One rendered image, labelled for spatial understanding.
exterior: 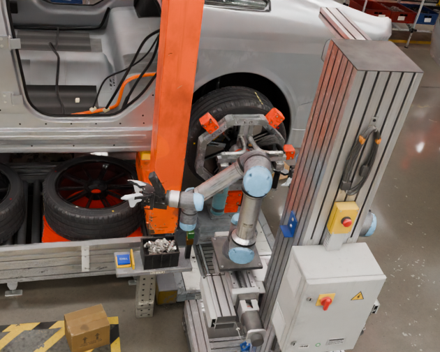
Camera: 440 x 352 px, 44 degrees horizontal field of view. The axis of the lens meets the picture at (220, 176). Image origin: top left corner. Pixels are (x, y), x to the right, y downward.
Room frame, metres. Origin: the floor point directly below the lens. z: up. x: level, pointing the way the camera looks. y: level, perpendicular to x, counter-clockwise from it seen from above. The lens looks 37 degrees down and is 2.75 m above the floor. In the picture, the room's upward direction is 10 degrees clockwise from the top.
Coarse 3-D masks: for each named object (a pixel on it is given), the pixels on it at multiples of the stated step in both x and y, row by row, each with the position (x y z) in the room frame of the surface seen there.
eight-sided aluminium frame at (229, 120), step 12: (228, 120) 2.76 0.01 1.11; (240, 120) 2.78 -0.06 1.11; (252, 120) 2.81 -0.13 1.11; (264, 120) 2.83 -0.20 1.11; (216, 132) 2.73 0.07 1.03; (276, 132) 2.86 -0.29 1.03; (204, 144) 2.71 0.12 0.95; (204, 156) 2.72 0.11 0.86; (204, 168) 2.77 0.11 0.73; (240, 180) 2.86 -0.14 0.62
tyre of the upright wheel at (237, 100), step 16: (208, 96) 2.99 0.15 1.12; (224, 96) 2.94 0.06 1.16; (240, 96) 2.95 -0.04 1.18; (256, 96) 3.02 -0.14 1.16; (192, 112) 2.92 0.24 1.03; (224, 112) 2.83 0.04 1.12; (240, 112) 2.87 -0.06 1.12; (256, 112) 2.90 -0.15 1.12; (192, 128) 2.80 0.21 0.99; (192, 144) 2.78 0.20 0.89; (192, 160) 2.78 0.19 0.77
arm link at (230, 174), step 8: (248, 152) 1.98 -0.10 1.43; (256, 152) 1.95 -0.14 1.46; (264, 152) 1.97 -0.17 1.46; (240, 160) 1.97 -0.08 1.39; (232, 168) 1.97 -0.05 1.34; (240, 168) 1.95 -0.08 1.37; (216, 176) 1.98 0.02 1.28; (224, 176) 1.96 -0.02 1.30; (232, 176) 1.95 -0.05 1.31; (240, 176) 1.95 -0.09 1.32; (200, 184) 1.99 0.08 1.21; (208, 184) 1.96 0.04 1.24; (216, 184) 1.95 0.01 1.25; (224, 184) 1.95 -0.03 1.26; (192, 192) 1.97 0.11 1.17; (200, 192) 1.95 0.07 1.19; (208, 192) 1.95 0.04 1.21; (216, 192) 1.95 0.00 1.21
